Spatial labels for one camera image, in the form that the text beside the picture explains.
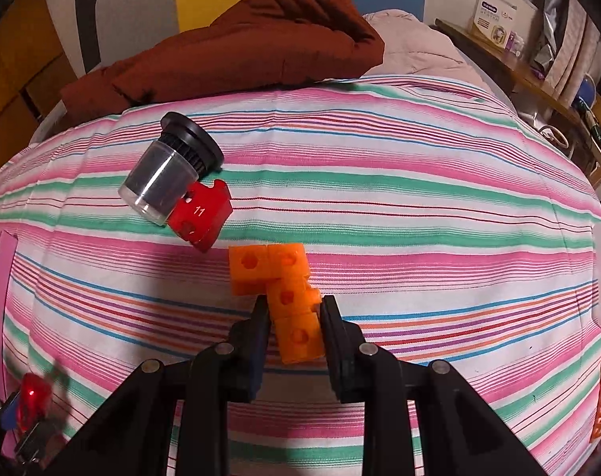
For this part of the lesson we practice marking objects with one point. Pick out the white carton box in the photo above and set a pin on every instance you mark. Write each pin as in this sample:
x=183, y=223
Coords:
x=493, y=21

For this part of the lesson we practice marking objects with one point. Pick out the beige patterned curtain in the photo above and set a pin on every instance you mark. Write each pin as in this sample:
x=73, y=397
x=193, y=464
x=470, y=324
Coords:
x=565, y=48

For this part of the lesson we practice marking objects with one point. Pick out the striped pink green bedspread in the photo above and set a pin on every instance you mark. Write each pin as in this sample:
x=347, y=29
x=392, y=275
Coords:
x=442, y=224

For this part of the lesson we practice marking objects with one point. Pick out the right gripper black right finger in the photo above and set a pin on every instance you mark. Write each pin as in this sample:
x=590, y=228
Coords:
x=350, y=372

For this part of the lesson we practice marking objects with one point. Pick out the red metallic capsule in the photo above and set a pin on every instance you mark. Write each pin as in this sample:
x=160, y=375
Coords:
x=34, y=401

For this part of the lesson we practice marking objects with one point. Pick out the pale pink pillow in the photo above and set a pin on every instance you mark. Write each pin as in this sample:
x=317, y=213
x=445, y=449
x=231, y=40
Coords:
x=413, y=48

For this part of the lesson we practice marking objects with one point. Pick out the orange linked cube block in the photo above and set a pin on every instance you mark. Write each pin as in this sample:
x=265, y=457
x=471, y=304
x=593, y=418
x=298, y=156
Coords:
x=281, y=272

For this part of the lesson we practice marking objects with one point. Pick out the rust brown quilted blanket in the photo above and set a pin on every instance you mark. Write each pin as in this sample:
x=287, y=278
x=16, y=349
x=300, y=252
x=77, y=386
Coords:
x=254, y=44

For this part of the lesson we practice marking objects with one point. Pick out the clear jar black lid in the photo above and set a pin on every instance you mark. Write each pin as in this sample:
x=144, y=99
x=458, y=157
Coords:
x=184, y=153

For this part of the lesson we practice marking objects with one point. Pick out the red cube block number 11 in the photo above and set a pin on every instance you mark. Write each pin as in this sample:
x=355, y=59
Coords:
x=200, y=214

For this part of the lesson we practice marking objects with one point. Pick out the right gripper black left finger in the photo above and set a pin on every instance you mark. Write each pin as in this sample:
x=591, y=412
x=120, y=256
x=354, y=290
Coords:
x=250, y=340

